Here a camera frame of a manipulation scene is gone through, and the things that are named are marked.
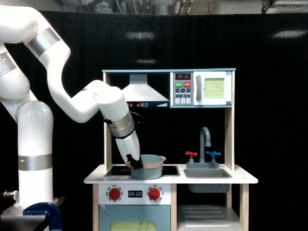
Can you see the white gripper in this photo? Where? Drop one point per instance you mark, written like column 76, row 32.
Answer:
column 129, row 149

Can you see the grey-blue toy pot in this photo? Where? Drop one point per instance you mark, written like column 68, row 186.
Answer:
column 152, row 167

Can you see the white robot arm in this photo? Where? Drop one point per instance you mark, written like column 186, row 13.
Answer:
column 34, row 118

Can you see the wooden toy kitchen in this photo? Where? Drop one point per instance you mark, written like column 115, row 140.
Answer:
column 168, row 178

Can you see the black toy stovetop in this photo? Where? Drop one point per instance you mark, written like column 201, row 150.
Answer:
column 120, row 171

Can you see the right red oven knob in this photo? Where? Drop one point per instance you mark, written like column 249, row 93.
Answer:
column 154, row 194

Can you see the red oven knob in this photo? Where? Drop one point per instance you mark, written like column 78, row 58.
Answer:
column 114, row 194
column 154, row 194

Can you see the left red oven knob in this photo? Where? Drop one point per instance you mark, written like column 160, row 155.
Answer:
column 114, row 194

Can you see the grey toy sink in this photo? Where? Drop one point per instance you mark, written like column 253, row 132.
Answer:
column 207, row 174

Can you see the blue toy oven door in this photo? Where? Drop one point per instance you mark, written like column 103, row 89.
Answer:
column 134, row 218

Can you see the grey toy faucet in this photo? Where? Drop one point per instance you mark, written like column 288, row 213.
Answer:
column 205, row 141

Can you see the grey range hood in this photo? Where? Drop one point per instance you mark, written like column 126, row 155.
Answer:
column 140, row 95

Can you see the toy microwave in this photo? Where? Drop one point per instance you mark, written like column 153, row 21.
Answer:
column 204, row 89

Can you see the blue C-clamp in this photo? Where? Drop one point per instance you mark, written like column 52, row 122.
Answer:
column 50, row 210

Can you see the black backdrop curtain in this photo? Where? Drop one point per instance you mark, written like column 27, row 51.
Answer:
column 270, row 54

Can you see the red tap handle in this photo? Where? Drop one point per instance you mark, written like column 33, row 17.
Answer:
column 191, row 154

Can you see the blue tap handle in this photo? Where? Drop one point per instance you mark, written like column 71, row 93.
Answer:
column 213, row 154

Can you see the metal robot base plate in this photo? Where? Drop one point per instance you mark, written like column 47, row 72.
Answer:
column 16, row 211

